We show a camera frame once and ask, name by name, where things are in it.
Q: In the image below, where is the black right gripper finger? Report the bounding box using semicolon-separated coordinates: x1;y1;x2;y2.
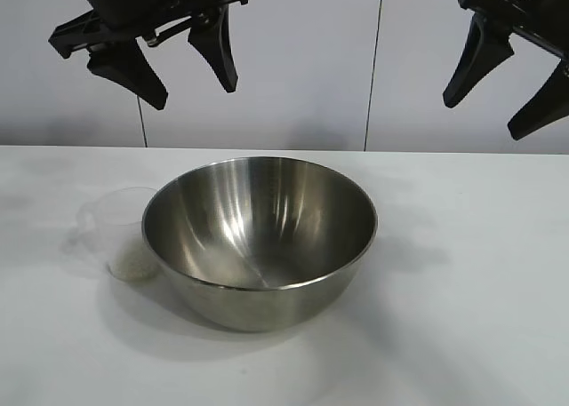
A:
507;61;569;141
442;13;515;109

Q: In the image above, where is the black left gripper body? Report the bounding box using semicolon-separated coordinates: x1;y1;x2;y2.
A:
47;0;251;61

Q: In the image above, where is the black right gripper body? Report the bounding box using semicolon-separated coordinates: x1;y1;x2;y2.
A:
457;0;569;65

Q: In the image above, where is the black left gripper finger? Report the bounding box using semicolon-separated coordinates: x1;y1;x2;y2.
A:
187;4;241;94
86;39;170;112

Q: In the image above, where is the clear plastic measuring cup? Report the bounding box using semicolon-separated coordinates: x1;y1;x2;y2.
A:
75;186;159;284

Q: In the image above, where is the stainless steel mixing bowl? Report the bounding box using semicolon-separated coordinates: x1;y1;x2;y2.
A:
140;155;380;334

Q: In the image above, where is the white uncooked rice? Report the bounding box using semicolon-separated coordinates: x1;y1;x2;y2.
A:
110;241;158;283

